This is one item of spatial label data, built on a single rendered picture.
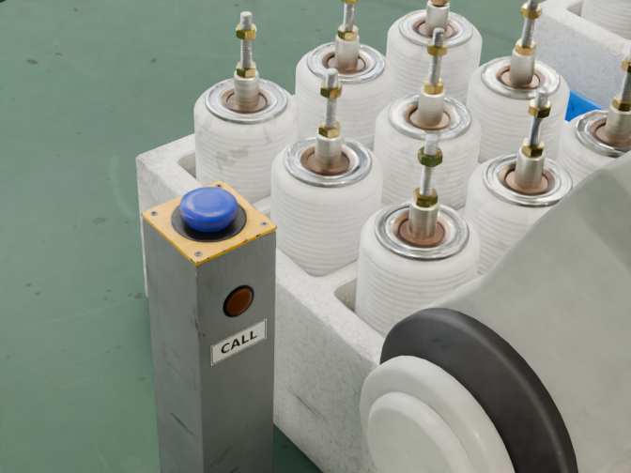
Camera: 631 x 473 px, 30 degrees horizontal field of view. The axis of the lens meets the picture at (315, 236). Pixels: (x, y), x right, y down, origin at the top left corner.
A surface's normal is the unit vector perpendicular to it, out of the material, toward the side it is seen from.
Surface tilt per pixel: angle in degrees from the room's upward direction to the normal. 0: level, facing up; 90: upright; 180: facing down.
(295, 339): 90
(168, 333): 90
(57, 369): 0
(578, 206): 113
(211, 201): 0
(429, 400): 90
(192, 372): 90
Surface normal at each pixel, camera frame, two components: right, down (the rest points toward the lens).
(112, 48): 0.04, -0.78
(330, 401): -0.78, 0.37
